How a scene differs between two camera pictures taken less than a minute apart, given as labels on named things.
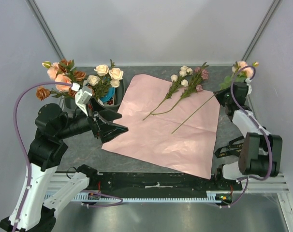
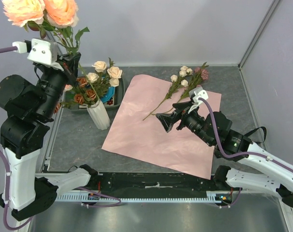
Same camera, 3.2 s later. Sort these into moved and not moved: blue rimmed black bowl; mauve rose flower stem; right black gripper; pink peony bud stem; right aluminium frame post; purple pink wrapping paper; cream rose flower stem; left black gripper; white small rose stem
Moved: right black gripper; left black gripper; pink peony bud stem
Not moved: blue rimmed black bowl; mauve rose flower stem; cream rose flower stem; purple pink wrapping paper; right aluminium frame post; white small rose stem
